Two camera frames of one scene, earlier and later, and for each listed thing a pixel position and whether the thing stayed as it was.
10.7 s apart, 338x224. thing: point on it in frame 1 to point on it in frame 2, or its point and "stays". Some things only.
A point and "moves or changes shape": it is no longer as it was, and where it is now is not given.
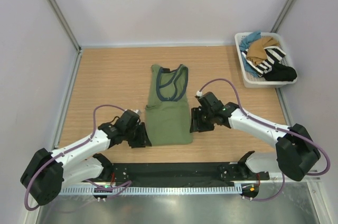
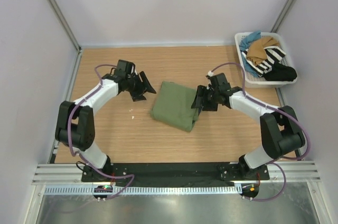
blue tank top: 245,39 stays
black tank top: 280,72 stays
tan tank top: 256,52 stays
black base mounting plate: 185,174 stays
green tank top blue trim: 168,109 moves or changes shape
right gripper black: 197,125 to 202,92
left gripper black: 143,140 to 138,95
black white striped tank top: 273,54 stays
